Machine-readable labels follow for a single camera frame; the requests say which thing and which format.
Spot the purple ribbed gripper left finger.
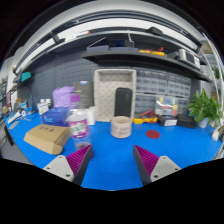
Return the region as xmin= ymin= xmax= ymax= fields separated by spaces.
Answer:
xmin=44 ymin=145 xmax=93 ymax=185

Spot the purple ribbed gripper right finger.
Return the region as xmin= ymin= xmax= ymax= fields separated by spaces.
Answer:
xmin=133 ymin=145 xmax=180 ymax=186

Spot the clear plastic water bottle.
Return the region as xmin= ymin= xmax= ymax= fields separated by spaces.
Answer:
xmin=66 ymin=94 xmax=90 ymax=150

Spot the red round coaster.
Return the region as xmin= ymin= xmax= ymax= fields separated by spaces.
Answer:
xmin=146 ymin=130 xmax=160 ymax=139

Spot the blue table mat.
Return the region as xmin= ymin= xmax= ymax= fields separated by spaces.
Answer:
xmin=3 ymin=111 xmax=224 ymax=192

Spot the brown cardboard box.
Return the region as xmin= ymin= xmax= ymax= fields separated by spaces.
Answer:
xmin=24 ymin=124 xmax=70 ymax=155

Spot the small black box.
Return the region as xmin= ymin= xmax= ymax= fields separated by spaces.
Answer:
xmin=158 ymin=116 xmax=177 ymax=126

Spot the yellow red hand tool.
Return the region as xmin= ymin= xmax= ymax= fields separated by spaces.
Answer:
xmin=133 ymin=111 xmax=158 ymax=124

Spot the beige ribbed cup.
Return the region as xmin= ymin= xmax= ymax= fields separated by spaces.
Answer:
xmin=111 ymin=116 xmax=132 ymax=139

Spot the blue tissue box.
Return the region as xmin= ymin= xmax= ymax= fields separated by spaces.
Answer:
xmin=41 ymin=107 xmax=68 ymax=126

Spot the black flat box right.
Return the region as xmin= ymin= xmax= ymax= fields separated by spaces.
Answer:
xmin=177 ymin=114 xmax=197 ymax=129

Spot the clear box with coloured items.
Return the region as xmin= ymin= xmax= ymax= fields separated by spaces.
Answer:
xmin=155 ymin=96 xmax=178 ymax=116

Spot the black rectangular case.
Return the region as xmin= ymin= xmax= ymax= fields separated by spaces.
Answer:
xmin=115 ymin=88 xmax=132 ymax=117

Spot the green potted plant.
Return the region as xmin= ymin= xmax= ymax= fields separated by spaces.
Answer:
xmin=187 ymin=90 xmax=223 ymax=128

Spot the grey drawer cabinet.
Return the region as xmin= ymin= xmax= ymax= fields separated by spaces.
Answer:
xmin=135 ymin=69 xmax=191 ymax=115

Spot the beige pegboard tray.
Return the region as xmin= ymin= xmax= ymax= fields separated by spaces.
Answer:
xmin=93 ymin=69 xmax=136 ymax=122

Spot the black upper shelf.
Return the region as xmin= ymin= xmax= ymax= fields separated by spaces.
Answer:
xmin=82 ymin=51 xmax=210 ymax=82

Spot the grey instrument on shelf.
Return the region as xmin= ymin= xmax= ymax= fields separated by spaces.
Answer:
xmin=179 ymin=49 xmax=200 ymax=69

